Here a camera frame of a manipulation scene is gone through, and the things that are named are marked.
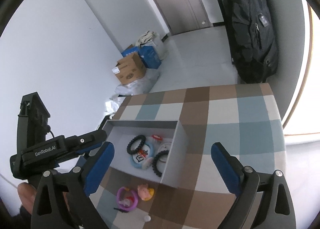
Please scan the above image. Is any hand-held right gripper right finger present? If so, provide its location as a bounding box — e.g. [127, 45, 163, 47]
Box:
[211, 142, 297, 229]

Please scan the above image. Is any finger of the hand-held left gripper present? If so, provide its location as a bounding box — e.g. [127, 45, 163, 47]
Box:
[64, 130, 108, 153]
[56, 144, 102, 163]

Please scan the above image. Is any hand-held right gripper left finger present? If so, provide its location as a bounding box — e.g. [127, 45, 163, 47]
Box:
[30, 141, 115, 229]

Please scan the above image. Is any light blue ring bracelet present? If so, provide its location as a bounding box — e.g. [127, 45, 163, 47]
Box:
[129, 141, 155, 169]

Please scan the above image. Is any black bead bracelet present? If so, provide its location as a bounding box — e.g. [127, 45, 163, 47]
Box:
[151, 151, 169, 176]
[127, 134, 146, 155]

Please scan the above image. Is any white round printed badge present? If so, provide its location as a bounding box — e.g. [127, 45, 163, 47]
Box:
[134, 149, 150, 164]

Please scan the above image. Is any grey cardboard box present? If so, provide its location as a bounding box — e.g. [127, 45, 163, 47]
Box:
[101, 119, 190, 188]

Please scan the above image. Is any person's left hand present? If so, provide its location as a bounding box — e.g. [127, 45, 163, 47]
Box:
[17, 182, 38, 216]

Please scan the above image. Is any checkered tablecloth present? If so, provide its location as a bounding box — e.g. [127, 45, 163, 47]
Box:
[87, 83, 287, 229]

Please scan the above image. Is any white parcel bag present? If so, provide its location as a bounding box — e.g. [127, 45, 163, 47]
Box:
[104, 94, 125, 117]

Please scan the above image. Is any pink pig toy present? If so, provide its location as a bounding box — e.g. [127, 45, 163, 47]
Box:
[137, 184, 155, 201]

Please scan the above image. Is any grey parcel bag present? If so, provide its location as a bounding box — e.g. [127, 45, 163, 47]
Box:
[115, 69, 160, 97]

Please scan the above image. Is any brown cardboard box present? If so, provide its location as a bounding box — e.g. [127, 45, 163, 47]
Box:
[112, 52, 147, 86]

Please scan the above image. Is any blue cardboard box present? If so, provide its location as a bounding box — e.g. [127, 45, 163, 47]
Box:
[122, 45, 140, 57]

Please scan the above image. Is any blue paper bag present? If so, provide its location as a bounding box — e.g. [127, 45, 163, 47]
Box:
[139, 45, 162, 69]

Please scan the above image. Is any beige cloth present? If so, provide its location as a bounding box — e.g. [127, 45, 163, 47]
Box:
[136, 30, 160, 47]

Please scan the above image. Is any black backpack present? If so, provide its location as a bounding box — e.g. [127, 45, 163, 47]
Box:
[219, 0, 279, 83]

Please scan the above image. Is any purple ring bracelet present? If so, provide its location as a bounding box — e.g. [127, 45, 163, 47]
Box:
[116, 186, 139, 212]

